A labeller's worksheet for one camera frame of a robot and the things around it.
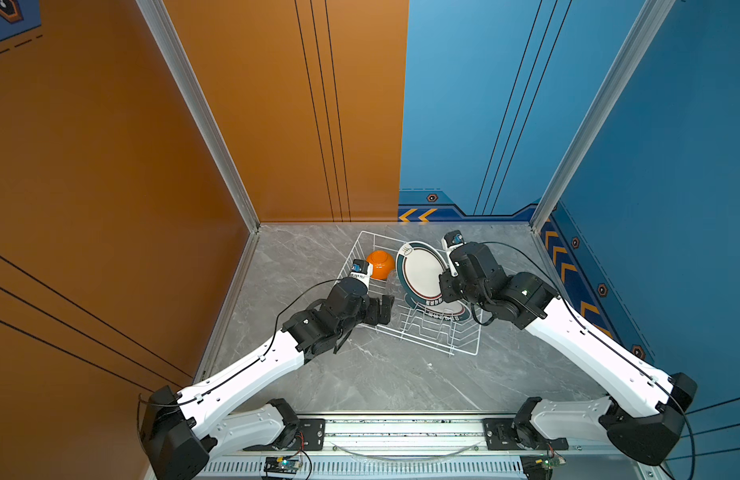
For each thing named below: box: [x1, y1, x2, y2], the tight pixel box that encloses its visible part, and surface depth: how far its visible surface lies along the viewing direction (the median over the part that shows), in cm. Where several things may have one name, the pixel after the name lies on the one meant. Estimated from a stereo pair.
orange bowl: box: [366, 250, 395, 280], surface depth 102 cm
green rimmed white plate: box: [396, 241, 450, 306], surface depth 81 cm
